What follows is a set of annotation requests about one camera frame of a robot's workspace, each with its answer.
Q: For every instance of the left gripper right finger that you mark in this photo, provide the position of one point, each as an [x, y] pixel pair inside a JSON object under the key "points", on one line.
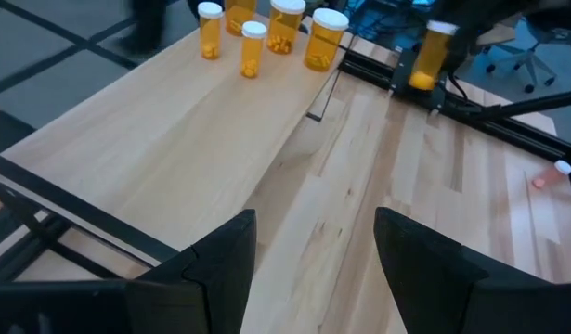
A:
{"points": [[475, 306]]}

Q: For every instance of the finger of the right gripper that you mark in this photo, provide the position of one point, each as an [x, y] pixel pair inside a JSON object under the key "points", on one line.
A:
{"points": [[458, 51]]}

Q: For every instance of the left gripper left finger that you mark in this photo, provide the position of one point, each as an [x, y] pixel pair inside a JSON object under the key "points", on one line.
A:
{"points": [[127, 306]]}

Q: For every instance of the small orange pill bottle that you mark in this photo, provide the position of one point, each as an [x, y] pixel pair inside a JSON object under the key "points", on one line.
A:
{"points": [[210, 30], [253, 48], [431, 55]]}

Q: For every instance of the large orange pill bottle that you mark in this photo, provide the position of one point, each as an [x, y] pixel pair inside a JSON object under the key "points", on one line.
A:
{"points": [[326, 39], [285, 25], [241, 16]]}

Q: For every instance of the small pink pill bottle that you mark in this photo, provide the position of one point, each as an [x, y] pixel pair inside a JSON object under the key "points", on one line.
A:
{"points": [[552, 172]]}

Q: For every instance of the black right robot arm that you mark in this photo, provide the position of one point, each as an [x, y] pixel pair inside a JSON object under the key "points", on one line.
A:
{"points": [[545, 7]]}

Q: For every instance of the grey office chair base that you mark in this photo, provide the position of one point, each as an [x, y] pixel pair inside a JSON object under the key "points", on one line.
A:
{"points": [[526, 58]]}

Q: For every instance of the person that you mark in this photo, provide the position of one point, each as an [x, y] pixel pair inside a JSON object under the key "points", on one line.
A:
{"points": [[143, 25]]}

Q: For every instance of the black aluminium rig frame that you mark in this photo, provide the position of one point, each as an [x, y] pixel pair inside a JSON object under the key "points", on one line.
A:
{"points": [[498, 125]]}

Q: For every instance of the wooden shelf black metal frame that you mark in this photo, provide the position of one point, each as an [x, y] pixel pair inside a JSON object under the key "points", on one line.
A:
{"points": [[173, 139]]}

